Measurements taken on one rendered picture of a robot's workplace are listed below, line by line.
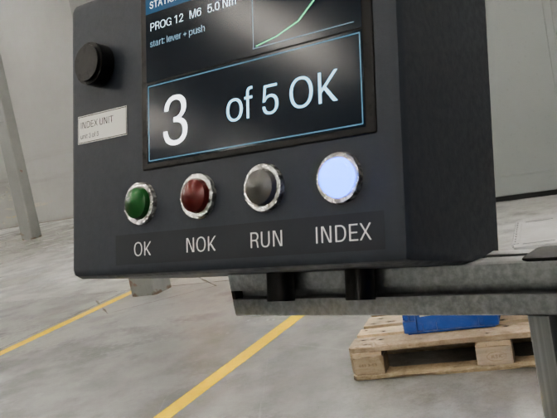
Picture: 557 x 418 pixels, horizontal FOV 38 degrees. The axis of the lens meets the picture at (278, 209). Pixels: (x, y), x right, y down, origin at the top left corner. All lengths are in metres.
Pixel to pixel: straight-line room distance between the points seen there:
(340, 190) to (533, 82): 7.38
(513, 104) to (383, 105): 7.40
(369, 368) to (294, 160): 3.11
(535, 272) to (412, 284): 0.07
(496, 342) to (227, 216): 2.99
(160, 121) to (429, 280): 0.19
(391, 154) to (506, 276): 0.10
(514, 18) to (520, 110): 0.83
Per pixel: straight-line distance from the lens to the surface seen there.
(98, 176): 0.55
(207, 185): 0.47
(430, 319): 3.53
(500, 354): 3.43
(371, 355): 3.50
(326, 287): 0.51
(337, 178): 0.41
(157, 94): 0.51
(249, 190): 0.44
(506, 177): 7.89
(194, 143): 0.48
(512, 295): 0.45
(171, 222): 0.49
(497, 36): 7.81
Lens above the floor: 1.15
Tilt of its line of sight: 6 degrees down
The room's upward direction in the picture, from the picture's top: 11 degrees counter-clockwise
